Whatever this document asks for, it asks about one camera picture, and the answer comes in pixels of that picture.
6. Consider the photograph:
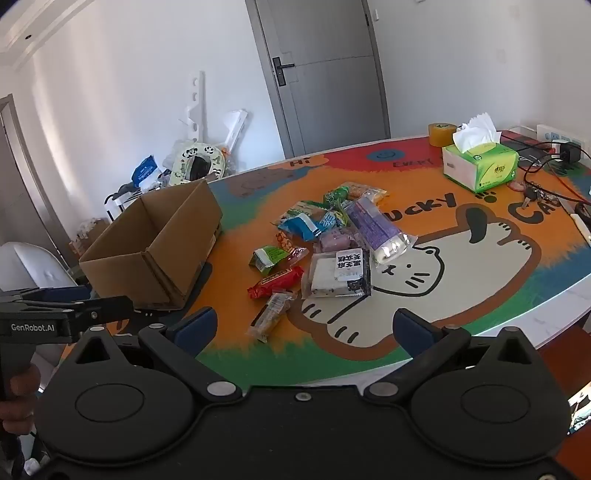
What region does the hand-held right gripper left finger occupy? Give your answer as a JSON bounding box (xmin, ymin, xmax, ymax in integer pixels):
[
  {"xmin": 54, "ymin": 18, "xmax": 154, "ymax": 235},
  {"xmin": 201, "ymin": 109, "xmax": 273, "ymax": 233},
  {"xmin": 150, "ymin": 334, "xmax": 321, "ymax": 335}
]
[{"xmin": 65, "ymin": 307, "xmax": 243, "ymax": 401}]

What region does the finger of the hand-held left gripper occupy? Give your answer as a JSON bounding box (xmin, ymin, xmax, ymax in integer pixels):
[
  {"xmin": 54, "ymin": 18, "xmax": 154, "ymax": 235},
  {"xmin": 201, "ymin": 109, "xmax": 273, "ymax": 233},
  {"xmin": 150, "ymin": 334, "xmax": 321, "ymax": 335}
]
[{"xmin": 73, "ymin": 294, "xmax": 136, "ymax": 341}]

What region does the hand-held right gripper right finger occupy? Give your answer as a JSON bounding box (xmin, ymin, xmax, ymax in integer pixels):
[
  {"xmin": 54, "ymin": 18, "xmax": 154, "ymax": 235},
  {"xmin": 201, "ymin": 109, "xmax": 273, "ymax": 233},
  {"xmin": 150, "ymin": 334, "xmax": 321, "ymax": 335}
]
[{"xmin": 364, "ymin": 307, "xmax": 542, "ymax": 402}]

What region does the clear brown snack bar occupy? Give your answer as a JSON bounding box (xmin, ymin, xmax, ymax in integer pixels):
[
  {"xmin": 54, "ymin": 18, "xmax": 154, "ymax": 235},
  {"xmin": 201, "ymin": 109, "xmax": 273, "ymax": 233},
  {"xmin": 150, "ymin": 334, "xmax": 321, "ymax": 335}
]
[{"xmin": 247, "ymin": 290, "xmax": 297, "ymax": 343}]

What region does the brown cardboard box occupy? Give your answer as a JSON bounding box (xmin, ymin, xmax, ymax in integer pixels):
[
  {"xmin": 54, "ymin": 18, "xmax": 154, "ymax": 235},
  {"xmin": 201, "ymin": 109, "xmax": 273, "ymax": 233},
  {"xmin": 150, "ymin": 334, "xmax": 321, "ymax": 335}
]
[{"xmin": 78, "ymin": 179, "xmax": 225, "ymax": 311}]

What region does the red snack packet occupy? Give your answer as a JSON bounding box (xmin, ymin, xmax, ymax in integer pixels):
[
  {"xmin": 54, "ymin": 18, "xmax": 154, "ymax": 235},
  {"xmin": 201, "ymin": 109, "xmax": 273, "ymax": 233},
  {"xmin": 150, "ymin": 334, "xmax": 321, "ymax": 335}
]
[{"xmin": 247, "ymin": 265, "xmax": 305, "ymax": 301}]

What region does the black and white snack packet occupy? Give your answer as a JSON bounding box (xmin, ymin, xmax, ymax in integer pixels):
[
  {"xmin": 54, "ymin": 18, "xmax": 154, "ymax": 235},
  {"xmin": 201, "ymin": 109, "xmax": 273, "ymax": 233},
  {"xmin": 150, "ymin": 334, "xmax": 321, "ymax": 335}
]
[{"xmin": 302, "ymin": 249, "xmax": 373, "ymax": 299}]

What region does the small green-white snack packet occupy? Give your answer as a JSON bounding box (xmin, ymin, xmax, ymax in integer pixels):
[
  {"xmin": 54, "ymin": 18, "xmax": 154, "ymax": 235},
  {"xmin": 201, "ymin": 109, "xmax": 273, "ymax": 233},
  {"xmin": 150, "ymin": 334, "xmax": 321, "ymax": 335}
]
[{"xmin": 249, "ymin": 246, "xmax": 293, "ymax": 278}]

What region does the long purple snack packet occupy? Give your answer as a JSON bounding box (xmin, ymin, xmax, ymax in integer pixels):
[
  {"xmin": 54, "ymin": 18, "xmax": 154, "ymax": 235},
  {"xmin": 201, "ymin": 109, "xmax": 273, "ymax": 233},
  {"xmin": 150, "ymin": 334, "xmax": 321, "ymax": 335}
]
[{"xmin": 344, "ymin": 196, "xmax": 419, "ymax": 267}]

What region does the small purple snack packet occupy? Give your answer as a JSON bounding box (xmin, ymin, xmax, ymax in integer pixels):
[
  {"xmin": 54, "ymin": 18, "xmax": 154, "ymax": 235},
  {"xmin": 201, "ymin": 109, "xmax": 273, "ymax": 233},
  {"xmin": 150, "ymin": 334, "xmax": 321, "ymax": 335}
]
[{"xmin": 318, "ymin": 231, "xmax": 362, "ymax": 256}]

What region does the orange snack packet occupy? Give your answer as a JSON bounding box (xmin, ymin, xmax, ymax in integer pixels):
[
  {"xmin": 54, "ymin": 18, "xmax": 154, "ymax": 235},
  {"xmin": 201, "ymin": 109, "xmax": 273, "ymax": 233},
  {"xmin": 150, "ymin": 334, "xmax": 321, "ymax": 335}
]
[{"xmin": 274, "ymin": 231, "xmax": 310, "ymax": 259}]

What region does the small blue-green snack packet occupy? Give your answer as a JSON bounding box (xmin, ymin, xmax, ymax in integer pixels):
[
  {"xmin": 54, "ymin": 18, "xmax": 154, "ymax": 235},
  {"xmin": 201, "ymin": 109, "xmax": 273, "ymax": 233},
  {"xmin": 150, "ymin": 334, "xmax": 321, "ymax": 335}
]
[{"xmin": 318, "ymin": 208, "xmax": 352, "ymax": 232}]

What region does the blue snack packet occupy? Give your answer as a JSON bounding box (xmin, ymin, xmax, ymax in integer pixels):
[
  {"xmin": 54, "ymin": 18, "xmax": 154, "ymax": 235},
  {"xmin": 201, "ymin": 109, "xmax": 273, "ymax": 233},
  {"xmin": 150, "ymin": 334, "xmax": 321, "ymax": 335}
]
[{"xmin": 277, "ymin": 215, "xmax": 324, "ymax": 241}]

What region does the orange biscuit packet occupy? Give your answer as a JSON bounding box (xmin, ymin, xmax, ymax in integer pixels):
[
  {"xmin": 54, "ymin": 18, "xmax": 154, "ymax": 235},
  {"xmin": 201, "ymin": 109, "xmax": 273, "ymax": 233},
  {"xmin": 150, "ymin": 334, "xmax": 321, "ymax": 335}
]
[{"xmin": 344, "ymin": 183, "xmax": 389, "ymax": 205}]

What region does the green cartoon snack packet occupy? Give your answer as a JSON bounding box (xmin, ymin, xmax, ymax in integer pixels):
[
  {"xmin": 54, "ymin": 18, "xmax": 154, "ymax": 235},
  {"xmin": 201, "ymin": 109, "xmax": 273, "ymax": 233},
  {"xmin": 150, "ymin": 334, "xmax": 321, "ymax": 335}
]
[{"xmin": 277, "ymin": 200, "xmax": 328, "ymax": 227}]

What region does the person's left hand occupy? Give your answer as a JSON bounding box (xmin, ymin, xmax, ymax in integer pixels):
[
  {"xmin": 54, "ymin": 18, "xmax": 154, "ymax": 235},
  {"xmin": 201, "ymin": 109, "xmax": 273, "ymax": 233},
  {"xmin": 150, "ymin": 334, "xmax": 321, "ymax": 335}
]
[{"xmin": 0, "ymin": 364, "xmax": 42, "ymax": 438}]

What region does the white chair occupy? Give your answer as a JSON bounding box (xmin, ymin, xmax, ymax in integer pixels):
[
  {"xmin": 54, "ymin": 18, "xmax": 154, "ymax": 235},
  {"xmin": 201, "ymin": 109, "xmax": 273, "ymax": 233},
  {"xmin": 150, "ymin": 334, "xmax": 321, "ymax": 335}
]
[{"xmin": 0, "ymin": 242, "xmax": 89, "ymax": 366}]

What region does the small cardboard box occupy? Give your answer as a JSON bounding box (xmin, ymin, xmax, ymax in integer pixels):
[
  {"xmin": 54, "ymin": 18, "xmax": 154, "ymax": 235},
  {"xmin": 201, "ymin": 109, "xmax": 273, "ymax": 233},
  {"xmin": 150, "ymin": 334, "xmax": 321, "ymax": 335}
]
[{"xmin": 69, "ymin": 219, "xmax": 110, "ymax": 257}]

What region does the black shoe rack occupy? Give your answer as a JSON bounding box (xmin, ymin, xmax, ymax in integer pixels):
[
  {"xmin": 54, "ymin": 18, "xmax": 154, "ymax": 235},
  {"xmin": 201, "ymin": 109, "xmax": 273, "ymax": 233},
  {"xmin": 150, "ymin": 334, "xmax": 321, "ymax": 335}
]
[{"xmin": 104, "ymin": 184, "xmax": 145, "ymax": 223}]

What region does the colourful cat table mat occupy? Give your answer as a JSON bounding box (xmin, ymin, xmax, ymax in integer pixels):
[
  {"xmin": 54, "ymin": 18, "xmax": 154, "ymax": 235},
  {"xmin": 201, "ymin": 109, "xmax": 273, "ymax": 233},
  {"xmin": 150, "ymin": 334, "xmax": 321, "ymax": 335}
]
[{"xmin": 105, "ymin": 134, "xmax": 591, "ymax": 392}]

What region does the blue plastic bag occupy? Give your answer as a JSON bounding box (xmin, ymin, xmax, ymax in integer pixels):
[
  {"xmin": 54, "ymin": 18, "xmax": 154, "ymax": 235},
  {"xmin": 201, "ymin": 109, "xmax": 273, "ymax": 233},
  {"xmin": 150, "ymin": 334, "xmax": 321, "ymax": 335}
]
[{"xmin": 131, "ymin": 154, "xmax": 160, "ymax": 186}]

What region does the panda print toilet seat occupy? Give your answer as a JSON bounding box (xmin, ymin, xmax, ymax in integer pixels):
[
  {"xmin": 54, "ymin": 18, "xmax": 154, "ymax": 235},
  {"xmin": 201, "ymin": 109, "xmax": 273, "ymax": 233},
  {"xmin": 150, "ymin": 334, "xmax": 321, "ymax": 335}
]
[{"xmin": 168, "ymin": 141, "xmax": 227, "ymax": 186}]

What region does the green tissue box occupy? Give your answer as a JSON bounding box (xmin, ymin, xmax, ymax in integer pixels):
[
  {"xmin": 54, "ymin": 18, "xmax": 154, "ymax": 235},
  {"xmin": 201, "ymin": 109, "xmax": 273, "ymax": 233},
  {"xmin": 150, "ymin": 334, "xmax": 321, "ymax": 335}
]
[{"xmin": 442, "ymin": 112, "xmax": 519, "ymax": 194}]

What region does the bunch of keys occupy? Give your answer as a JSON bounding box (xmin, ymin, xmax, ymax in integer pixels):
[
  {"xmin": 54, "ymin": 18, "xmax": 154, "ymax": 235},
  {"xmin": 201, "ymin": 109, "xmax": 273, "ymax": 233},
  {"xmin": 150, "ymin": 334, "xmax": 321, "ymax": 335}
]
[{"xmin": 510, "ymin": 181, "xmax": 562, "ymax": 214}]

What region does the brown tape roll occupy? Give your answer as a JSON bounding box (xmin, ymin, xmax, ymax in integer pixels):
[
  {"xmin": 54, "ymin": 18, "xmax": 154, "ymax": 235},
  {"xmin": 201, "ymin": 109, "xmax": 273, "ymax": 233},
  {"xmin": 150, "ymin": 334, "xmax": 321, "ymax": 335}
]
[{"xmin": 428, "ymin": 123, "xmax": 458, "ymax": 148}]

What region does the white pen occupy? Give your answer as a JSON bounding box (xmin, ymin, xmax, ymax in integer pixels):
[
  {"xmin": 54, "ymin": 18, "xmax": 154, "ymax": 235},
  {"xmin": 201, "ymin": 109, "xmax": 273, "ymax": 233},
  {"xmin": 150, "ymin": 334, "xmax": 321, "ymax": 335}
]
[{"xmin": 571, "ymin": 213, "xmax": 591, "ymax": 243}]

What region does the short white foam board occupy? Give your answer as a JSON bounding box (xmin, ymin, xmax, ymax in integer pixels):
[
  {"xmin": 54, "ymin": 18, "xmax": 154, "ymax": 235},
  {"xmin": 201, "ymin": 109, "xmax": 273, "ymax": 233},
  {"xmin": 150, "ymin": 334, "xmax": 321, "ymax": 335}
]
[{"xmin": 220, "ymin": 110, "xmax": 250, "ymax": 154}]

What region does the tall white foam board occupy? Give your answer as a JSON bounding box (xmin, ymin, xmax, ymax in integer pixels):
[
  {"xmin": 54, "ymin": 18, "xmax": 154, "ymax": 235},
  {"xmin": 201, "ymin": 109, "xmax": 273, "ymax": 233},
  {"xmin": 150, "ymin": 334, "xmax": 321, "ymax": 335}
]
[{"xmin": 178, "ymin": 70, "xmax": 206, "ymax": 145}]

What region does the black charger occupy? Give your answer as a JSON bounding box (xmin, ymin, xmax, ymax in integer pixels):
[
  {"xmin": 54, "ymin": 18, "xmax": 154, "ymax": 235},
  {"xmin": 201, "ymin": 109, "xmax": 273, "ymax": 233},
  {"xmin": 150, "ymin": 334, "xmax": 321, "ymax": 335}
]
[{"xmin": 551, "ymin": 141, "xmax": 585, "ymax": 163}]

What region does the white power strip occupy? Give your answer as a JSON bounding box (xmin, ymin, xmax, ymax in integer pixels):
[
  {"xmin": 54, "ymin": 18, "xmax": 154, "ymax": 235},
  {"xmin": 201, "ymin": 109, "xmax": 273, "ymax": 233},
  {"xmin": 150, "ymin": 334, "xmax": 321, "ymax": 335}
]
[{"xmin": 537, "ymin": 123, "xmax": 588, "ymax": 149}]

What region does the grey door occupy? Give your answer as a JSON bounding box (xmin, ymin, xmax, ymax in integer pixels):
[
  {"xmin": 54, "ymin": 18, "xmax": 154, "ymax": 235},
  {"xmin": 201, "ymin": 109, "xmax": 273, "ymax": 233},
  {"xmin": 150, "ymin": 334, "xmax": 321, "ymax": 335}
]
[{"xmin": 245, "ymin": 0, "xmax": 391, "ymax": 160}]

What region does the grey door frame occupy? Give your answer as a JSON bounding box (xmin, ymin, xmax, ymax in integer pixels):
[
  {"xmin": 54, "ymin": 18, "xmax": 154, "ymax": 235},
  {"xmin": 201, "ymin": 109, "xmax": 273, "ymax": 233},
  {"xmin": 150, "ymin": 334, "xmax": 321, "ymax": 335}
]
[{"xmin": 0, "ymin": 94, "xmax": 71, "ymax": 269}]

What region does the black cable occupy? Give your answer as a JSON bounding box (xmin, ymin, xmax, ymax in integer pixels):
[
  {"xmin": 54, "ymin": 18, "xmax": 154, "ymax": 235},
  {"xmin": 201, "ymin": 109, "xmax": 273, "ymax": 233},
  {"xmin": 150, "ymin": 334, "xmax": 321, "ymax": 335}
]
[{"xmin": 516, "ymin": 140, "xmax": 591, "ymax": 205}]

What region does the black door handle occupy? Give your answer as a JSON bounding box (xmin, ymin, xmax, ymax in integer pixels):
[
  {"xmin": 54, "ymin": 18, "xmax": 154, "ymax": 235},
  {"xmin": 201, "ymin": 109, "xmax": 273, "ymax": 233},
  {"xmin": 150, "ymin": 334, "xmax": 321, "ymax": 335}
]
[{"xmin": 271, "ymin": 56, "xmax": 296, "ymax": 88}]

